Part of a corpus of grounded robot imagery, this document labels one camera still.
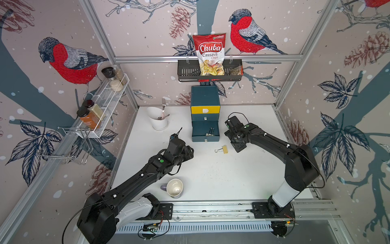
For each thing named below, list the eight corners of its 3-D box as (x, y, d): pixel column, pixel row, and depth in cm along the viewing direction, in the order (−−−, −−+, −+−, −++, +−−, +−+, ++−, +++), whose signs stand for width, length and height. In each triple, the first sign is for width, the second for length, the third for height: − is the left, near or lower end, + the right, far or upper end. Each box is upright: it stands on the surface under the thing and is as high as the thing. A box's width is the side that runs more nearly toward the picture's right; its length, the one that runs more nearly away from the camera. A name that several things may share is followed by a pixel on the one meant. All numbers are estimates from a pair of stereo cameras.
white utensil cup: (156, 132, 105) (151, 122, 96) (149, 119, 113) (145, 108, 104) (169, 127, 109) (166, 116, 99) (162, 114, 116) (159, 103, 107)
